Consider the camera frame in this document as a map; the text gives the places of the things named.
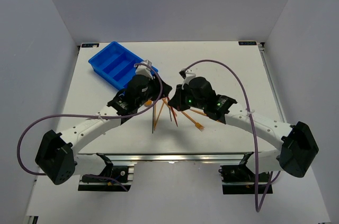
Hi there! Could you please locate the orange chopstick long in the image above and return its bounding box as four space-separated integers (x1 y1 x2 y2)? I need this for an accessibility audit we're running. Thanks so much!
154 98 165 130

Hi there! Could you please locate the blue divided plastic tray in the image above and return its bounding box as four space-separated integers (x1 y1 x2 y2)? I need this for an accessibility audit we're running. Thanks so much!
88 42 144 91

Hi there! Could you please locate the orange fork right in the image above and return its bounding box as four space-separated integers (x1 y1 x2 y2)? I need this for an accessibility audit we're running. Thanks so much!
190 109 207 117

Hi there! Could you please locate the orange chopstick crossing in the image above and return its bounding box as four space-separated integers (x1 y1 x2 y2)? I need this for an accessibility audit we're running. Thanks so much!
163 98 177 117

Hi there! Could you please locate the orange fork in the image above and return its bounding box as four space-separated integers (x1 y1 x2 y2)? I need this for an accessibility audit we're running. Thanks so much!
181 111 204 131
190 109 207 117

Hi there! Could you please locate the right table logo sticker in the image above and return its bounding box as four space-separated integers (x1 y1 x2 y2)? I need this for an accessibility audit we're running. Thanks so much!
238 41 257 46

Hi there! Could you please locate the dark green chopstick left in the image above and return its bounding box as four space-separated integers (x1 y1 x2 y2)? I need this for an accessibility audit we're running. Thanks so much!
151 106 155 133

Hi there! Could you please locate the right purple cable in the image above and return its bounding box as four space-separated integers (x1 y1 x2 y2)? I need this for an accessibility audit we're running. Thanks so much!
184 59 281 213

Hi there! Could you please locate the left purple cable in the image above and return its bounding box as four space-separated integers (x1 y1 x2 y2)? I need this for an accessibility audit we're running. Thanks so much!
17 61 163 176

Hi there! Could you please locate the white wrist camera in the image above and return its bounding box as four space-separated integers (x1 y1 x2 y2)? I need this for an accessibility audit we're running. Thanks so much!
179 69 196 89
134 60 153 79

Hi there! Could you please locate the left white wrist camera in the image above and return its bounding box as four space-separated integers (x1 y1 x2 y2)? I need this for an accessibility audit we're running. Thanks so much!
134 60 153 79

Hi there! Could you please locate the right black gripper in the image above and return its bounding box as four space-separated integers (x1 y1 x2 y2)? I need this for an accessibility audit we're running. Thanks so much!
168 84 206 112

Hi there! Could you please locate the orange fork lower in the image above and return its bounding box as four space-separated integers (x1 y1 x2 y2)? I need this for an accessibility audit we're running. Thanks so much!
181 111 204 131

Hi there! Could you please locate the purple cable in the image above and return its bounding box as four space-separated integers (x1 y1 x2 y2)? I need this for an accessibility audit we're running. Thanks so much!
17 61 163 176
184 59 281 213

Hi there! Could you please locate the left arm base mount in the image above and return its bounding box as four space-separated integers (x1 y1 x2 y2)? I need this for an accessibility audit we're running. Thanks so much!
76 153 134 192

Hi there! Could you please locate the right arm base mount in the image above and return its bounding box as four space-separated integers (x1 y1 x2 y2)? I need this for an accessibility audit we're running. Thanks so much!
218 152 255 195

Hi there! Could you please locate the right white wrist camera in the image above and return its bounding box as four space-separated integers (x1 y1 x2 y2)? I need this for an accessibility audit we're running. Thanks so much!
179 69 196 89

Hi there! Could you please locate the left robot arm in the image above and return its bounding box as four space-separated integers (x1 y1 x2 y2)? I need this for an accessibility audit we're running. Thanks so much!
35 75 172 185

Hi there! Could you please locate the red-orange plastic fork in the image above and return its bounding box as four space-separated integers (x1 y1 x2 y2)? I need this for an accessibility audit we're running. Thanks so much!
169 106 178 127

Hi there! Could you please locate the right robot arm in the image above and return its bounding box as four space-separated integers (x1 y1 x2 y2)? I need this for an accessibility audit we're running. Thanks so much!
168 77 319 181

